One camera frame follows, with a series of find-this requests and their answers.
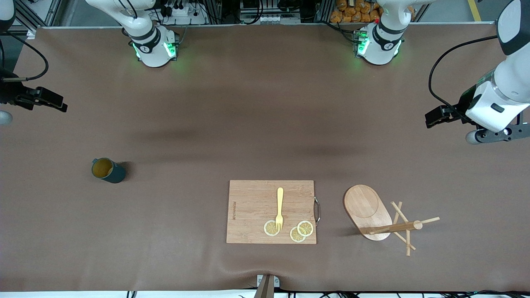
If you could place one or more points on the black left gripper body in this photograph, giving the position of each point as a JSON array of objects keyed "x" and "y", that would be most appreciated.
[{"x": 463, "y": 104}]

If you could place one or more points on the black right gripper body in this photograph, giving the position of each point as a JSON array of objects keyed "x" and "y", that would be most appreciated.
[{"x": 11, "y": 93}]

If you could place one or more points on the dark teal ribbed cup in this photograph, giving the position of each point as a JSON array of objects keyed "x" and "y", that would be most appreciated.
[{"x": 109, "y": 171}]

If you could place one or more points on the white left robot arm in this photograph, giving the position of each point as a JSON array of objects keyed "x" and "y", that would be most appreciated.
[{"x": 379, "y": 49}]

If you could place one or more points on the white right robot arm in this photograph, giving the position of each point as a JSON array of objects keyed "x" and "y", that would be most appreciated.
[{"x": 153, "y": 49}]

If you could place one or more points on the wooden mug tree stand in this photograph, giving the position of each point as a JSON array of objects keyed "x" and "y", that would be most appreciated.
[{"x": 362, "y": 203}]

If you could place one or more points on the orange snack pile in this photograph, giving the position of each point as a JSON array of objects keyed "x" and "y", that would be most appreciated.
[{"x": 348, "y": 12}]

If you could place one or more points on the white power strip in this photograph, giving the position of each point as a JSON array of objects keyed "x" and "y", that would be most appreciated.
[{"x": 182, "y": 10}]

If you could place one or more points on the lemon slice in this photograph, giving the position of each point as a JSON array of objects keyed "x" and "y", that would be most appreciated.
[
  {"x": 269, "y": 229},
  {"x": 306, "y": 227},
  {"x": 295, "y": 236}
]

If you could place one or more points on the brown table mat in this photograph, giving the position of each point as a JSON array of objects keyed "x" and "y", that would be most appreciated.
[{"x": 165, "y": 227}]

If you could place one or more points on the yellow plastic fork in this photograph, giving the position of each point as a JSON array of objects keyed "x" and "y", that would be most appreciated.
[{"x": 280, "y": 203}]

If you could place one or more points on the aluminium frame strut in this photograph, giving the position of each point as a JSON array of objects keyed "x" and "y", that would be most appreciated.
[{"x": 27, "y": 16}]

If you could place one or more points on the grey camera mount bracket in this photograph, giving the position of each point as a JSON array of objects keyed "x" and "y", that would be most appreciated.
[{"x": 265, "y": 289}]

